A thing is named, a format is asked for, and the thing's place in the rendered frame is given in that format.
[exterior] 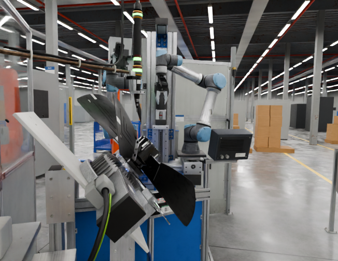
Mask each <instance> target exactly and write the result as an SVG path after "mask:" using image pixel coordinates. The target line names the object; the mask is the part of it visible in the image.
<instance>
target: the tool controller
mask: <svg viewBox="0 0 338 261"><path fill-rule="evenodd" d="M252 136H253V134H252V133H250V132H249V131H247V130H245V129H212V130H211V134H210V141H209V147H208V155H209V156H210V157H211V158H212V159H213V160H214V161H227V160H247V159H248V155H249V150H250V145H251V141H252Z"/></svg>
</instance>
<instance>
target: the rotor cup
mask: <svg viewBox="0 0 338 261"><path fill-rule="evenodd" d="M138 140H139V146H138V151H137V156H136V160H135V161H133V160H132V159H130V158H128V157H124V156H122V157H123V158H124V159H125V161H126V162H127V163H128V164H129V165H130V166H131V167H132V169H133V170H134V171H135V172H136V173H137V174H138V175H139V176H140V177H141V176H142V175H143V174H144V173H143V172H142V171H141V168H142V167H143V166H146V165H147V163H148V161H149V158H150V156H151V155H152V156H153V157H155V156H156V155H157V154H158V156H156V157H155V159H157V158H158V157H160V155H161V154H160V152H159V151H158V149H157V148H156V147H155V146H154V145H153V143H152V142H151V141H150V140H149V139H148V138H147V137H146V136H144V135H142V136H141V137H140V138H139V139H138ZM145 142H148V143H147V144H146V145H144V146H143V147H142V145H143V144H144V143H145Z"/></svg>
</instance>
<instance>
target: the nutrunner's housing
mask: <svg viewBox="0 0 338 261"><path fill-rule="evenodd" d="M135 10H139V11H142V6H141V3H140V2H139V0H136V2H135V4H134V11H135ZM135 76H137V80H136V90H137V91H140V86H141V76H139V75H135ZM134 98H135V99H140V94H134Z"/></svg>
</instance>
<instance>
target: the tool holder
mask: <svg viewBox="0 0 338 261"><path fill-rule="evenodd" d="M126 79H127V80H129V91H130V94H144V93H145V91H137V90H136V80H137V76H135V71H131V70H130V71H129V74H126Z"/></svg>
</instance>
